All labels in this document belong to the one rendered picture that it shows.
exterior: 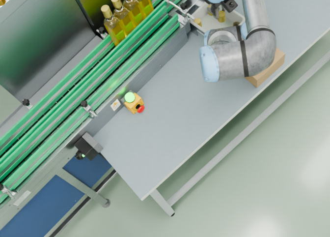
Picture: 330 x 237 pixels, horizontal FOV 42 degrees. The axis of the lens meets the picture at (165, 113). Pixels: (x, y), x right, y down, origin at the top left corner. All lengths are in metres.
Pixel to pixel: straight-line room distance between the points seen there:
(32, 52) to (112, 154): 0.56
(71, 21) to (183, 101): 0.60
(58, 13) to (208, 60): 0.77
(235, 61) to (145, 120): 0.74
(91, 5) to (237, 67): 0.82
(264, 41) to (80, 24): 0.92
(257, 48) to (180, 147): 0.70
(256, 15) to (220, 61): 0.23
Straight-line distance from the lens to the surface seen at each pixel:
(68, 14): 1.92
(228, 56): 1.35
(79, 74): 1.98
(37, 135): 1.90
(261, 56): 1.36
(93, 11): 1.96
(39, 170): 1.91
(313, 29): 2.15
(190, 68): 2.05
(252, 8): 1.52
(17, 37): 1.82
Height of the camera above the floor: 2.52
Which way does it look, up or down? 64 degrees down
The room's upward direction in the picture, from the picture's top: 24 degrees counter-clockwise
